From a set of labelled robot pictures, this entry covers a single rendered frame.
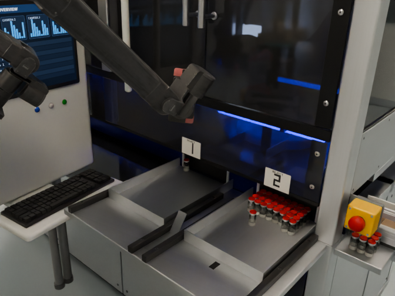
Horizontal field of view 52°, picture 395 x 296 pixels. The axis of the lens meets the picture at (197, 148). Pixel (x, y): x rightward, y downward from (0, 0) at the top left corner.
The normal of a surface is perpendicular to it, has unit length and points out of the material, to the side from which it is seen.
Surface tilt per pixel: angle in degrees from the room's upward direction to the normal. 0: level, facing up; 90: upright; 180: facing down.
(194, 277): 0
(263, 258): 0
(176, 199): 0
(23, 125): 90
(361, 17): 90
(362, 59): 90
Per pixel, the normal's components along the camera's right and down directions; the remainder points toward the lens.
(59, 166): 0.83, 0.25
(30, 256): 0.03, -0.92
